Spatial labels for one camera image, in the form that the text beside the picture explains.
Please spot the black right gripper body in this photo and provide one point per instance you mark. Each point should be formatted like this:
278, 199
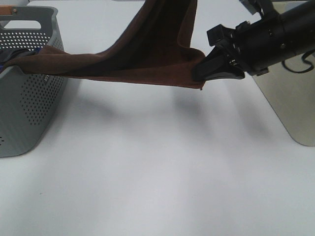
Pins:
247, 48

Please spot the grey cloth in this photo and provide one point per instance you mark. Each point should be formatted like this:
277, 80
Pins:
17, 54

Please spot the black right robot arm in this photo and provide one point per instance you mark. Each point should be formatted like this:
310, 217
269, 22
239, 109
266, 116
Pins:
298, 30

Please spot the brown towel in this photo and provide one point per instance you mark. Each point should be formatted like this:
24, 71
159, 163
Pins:
154, 49

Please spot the grey perforated plastic basket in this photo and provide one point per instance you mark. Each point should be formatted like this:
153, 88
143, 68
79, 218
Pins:
27, 101

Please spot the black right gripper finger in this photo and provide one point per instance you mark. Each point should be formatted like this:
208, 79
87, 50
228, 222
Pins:
217, 65

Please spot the beige plastic bin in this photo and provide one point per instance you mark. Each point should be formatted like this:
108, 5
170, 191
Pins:
291, 94

